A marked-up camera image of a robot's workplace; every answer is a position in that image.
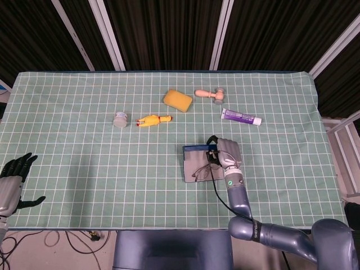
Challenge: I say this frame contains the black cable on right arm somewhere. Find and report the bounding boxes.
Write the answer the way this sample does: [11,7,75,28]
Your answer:
[207,151,254,221]

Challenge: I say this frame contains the wooden toy hammer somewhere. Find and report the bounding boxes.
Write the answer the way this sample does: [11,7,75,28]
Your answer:
[195,87,227,105]

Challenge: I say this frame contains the yellow rubber chicken toy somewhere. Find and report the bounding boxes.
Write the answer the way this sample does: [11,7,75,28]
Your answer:
[136,114,174,128]

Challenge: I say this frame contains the small grey round can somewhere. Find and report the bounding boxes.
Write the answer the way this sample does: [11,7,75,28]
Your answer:
[113,111,129,129]

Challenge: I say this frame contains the yellow sponge block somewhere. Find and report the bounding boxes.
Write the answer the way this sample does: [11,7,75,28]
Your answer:
[164,89,194,114]

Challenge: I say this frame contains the green checked tablecloth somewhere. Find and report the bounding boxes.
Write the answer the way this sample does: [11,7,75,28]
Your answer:
[0,70,349,230]

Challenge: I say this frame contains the blue printed glasses case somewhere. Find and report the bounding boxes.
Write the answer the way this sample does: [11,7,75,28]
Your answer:
[182,143,226,184]

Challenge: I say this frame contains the white metal rack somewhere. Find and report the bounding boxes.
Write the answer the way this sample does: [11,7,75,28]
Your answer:
[322,110,360,198]

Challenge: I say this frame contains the purple toothpaste tube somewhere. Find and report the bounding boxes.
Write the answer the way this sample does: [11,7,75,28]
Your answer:
[220,107,263,127]

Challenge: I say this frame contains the blue-grey robot torso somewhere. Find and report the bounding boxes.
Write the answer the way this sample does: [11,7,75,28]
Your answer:
[112,229,235,270]

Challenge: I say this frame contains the wide white frame post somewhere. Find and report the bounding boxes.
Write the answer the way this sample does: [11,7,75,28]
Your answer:
[308,19,360,80]
[88,0,126,71]
[209,0,235,71]

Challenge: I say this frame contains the thin white frame post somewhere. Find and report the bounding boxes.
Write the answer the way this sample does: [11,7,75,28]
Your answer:
[51,0,96,71]

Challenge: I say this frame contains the dark pleated curtain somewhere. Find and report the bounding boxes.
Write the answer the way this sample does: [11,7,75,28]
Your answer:
[0,0,360,119]

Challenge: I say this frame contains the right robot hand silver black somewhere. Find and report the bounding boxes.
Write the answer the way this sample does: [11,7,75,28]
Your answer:
[206,135,242,169]

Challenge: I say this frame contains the black floor cable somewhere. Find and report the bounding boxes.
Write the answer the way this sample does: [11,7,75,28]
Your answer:
[65,229,114,270]

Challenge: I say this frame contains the thin-framed eyeglasses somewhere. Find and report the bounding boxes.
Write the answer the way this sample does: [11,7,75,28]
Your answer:
[192,164,226,181]

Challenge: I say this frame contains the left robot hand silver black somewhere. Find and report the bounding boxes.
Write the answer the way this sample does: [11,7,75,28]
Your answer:
[0,152,46,218]

